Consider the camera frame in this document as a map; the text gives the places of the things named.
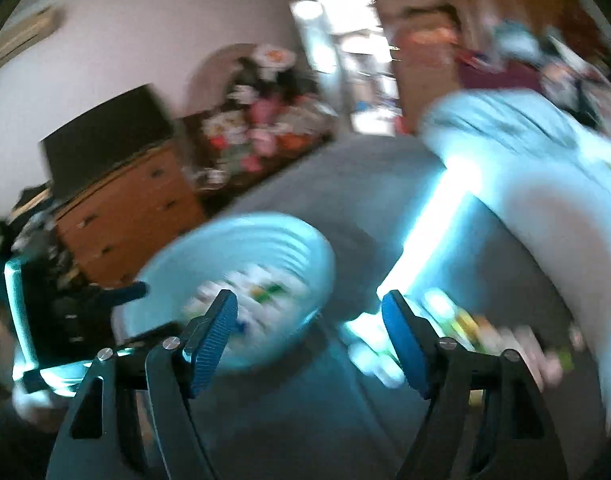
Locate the cluttered side table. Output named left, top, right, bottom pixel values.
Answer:
left=183, top=44, right=338, bottom=192

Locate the black television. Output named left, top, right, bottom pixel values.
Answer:
left=40, top=86, right=173, bottom=202

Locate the wooden drawer dresser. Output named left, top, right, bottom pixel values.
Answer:
left=55, top=142, right=206, bottom=287

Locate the light blue perforated basket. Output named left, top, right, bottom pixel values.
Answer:
left=112, top=212, right=335, bottom=373

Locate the cardboard boxes stack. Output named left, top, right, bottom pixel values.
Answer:
left=376, top=0, right=463, bottom=133

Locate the light blue grey duvet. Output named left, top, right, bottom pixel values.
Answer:
left=416, top=90, right=611, bottom=434

